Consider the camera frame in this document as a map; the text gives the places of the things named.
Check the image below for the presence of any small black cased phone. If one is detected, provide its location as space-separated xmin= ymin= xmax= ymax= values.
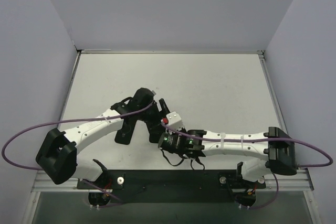
xmin=146 ymin=121 xmax=165 ymax=143

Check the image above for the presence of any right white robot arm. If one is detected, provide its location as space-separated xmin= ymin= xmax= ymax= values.
xmin=158 ymin=127 xmax=297 ymax=182

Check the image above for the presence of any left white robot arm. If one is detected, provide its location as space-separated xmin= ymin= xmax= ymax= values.
xmin=36 ymin=88 xmax=170 ymax=188

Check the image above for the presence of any large black cased phone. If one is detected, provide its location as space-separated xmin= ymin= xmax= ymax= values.
xmin=114 ymin=119 xmax=137 ymax=145

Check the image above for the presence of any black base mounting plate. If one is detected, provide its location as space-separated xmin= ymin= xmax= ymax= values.
xmin=76 ymin=169 xmax=267 ymax=204

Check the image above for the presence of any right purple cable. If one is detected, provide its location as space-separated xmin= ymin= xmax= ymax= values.
xmin=162 ymin=119 xmax=333 ymax=168

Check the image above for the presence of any purple cable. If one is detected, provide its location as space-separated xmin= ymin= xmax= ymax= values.
xmin=1 ymin=100 xmax=154 ymax=171
xmin=162 ymin=119 xmax=333 ymax=168

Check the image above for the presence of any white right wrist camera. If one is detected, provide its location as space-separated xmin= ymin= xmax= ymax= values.
xmin=162 ymin=111 xmax=185 ymax=131

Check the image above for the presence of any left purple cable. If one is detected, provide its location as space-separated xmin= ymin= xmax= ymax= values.
xmin=1 ymin=100 xmax=154 ymax=171

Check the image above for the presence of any aluminium front frame rail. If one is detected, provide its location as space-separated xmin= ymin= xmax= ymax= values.
xmin=31 ymin=170 xmax=79 ymax=193

